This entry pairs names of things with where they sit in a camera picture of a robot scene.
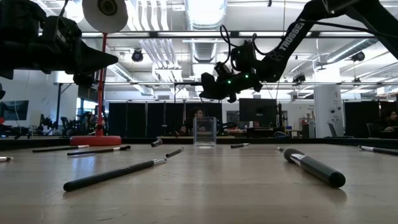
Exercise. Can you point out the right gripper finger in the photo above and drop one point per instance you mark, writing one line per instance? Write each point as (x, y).
(211, 80)
(210, 94)

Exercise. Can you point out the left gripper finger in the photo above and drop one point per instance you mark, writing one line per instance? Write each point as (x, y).
(93, 60)
(84, 80)

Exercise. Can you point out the large fluffy black makeup brush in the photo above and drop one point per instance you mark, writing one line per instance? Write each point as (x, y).
(320, 172)

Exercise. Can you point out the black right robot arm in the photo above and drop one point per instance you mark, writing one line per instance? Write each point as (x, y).
(289, 40)

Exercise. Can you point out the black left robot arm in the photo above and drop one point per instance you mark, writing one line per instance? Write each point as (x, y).
(18, 21)

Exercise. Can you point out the person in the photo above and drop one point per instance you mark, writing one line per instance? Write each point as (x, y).
(392, 118)
(197, 113)
(182, 130)

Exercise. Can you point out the black monitor screen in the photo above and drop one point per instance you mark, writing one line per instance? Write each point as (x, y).
(258, 112)

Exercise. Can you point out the black round ceiling fixture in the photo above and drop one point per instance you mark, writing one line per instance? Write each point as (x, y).
(359, 56)
(137, 56)

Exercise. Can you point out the clear acrylic organizer container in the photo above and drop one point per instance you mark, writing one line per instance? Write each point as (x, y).
(204, 141)

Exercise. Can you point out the red desk lamp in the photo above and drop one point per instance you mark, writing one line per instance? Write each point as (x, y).
(93, 140)

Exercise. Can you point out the black room divider panels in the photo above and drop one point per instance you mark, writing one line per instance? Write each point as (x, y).
(130, 119)
(360, 118)

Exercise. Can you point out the flat-head black makeup brush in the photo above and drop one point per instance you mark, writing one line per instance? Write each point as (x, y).
(93, 152)

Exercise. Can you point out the small black cap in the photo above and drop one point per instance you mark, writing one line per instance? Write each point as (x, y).
(156, 143)

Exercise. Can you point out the white cabinet column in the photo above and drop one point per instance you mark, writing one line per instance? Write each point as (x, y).
(328, 109)

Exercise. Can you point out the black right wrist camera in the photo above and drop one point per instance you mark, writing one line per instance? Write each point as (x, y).
(244, 57)

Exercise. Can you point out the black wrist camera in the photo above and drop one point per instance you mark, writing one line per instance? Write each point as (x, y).
(62, 34)
(244, 57)

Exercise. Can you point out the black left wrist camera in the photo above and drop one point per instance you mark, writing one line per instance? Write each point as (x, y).
(62, 34)

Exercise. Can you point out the wall-mounted dark screen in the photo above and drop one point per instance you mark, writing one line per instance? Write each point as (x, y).
(15, 110)

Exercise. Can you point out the silver ventilation duct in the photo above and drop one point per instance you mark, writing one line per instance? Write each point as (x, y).
(205, 12)

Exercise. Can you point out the black aluminium table frame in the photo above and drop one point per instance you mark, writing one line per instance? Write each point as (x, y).
(311, 141)

